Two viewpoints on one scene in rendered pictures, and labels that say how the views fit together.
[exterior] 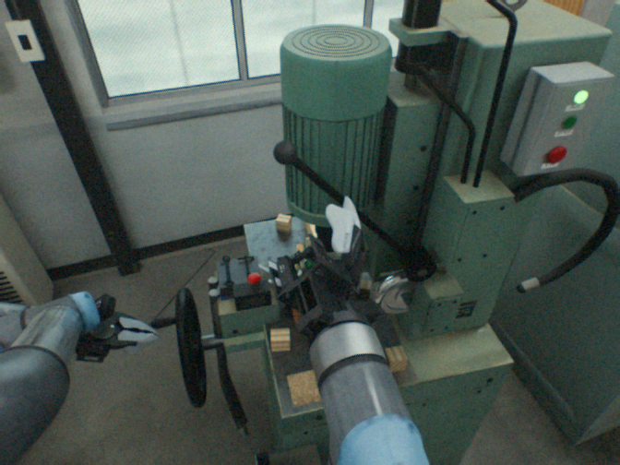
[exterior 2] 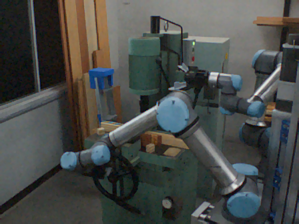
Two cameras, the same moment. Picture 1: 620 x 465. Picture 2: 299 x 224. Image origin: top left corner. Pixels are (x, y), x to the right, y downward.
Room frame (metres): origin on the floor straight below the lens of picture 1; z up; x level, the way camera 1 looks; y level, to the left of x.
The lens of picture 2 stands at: (-0.52, 1.35, 1.67)
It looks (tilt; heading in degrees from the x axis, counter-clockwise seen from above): 18 degrees down; 310
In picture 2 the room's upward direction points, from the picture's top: 1 degrees clockwise
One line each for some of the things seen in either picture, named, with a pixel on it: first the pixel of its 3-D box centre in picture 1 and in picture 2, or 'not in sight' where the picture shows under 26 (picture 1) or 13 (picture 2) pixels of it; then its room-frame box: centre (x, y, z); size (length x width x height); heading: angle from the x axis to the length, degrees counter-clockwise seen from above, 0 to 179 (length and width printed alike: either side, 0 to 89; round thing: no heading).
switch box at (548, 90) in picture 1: (552, 121); (187, 51); (0.65, -0.38, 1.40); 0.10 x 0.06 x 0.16; 104
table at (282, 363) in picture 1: (282, 304); (131, 149); (0.71, 0.07, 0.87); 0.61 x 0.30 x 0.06; 14
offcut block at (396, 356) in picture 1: (394, 359); not in sight; (0.59, -0.20, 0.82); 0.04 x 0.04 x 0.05; 13
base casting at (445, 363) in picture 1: (368, 323); (153, 153); (0.74, -0.16, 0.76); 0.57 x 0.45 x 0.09; 104
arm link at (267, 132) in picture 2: not in sight; (273, 141); (0.03, -0.32, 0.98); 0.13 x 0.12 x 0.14; 172
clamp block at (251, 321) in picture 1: (246, 299); (124, 147); (0.69, 0.15, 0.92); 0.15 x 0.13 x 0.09; 14
